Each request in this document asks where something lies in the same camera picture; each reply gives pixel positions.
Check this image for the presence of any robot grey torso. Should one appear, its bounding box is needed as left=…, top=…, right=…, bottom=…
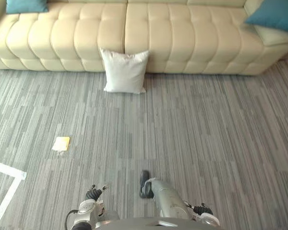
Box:
left=92, top=210, right=221, bottom=230

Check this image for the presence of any cream leather cushion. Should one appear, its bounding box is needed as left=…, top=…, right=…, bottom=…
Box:
left=253, top=24, right=288, bottom=46

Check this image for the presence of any white square cushion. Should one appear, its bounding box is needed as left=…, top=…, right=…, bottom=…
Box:
left=99, top=48, right=150, bottom=94

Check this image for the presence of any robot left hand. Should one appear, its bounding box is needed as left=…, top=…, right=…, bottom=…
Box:
left=86, top=183, right=110, bottom=201

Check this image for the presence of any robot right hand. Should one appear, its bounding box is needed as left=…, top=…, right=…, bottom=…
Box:
left=183, top=200, right=213, bottom=215

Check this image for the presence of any white floor tape marking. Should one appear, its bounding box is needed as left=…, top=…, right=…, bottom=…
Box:
left=0, top=159, right=27, bottom=227

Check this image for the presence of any robot dark foot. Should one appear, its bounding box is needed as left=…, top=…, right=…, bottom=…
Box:
left=139, top=170, right=155, bottom=199

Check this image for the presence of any teal cushion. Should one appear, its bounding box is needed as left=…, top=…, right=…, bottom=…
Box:
left=245, top=0, right=288, bottom=34
left=5, top=0, right=49, bottom=14

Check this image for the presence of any cream tufted leather sofa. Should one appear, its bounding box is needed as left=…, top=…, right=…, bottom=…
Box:
left=0, top=0, right=288, bottom=76

